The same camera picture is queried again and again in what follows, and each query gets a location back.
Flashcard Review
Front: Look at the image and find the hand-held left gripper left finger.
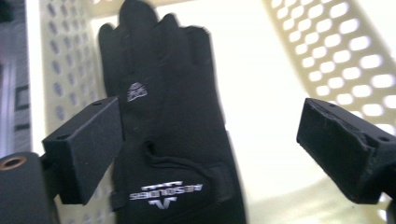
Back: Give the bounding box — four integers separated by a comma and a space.
41, 96, 124, 205

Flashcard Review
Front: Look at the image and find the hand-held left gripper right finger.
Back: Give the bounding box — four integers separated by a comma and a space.
296, 97, 396, 205

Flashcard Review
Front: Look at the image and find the cream perforated plastic basket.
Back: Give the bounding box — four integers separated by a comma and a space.
25, 0, 396, 224

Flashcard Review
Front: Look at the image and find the black glove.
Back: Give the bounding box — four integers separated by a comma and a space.
98, 0, 248, 224

